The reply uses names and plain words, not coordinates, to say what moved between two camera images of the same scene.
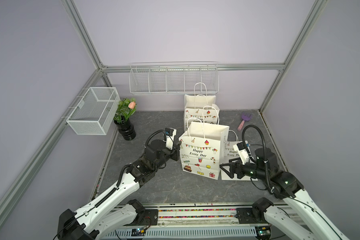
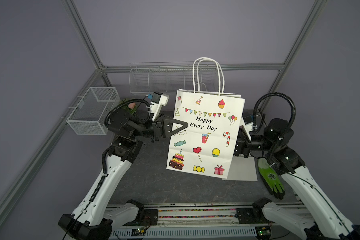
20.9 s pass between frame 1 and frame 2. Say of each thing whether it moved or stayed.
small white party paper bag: moved
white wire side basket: stayed
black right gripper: moved
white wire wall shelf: stayed
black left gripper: moved
